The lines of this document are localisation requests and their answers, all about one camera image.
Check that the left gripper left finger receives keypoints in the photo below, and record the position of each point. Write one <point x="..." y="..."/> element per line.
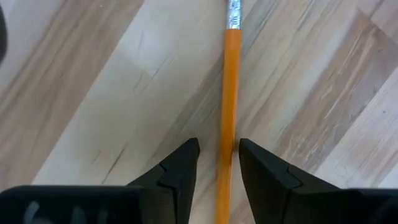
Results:
<point x="177" y="186"/>

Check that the orange pencil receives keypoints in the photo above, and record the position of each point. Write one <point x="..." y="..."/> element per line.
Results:
<point x="231" y="77"/>

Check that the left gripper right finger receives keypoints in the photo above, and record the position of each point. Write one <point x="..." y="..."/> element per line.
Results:
<point x="264" y="186"/>

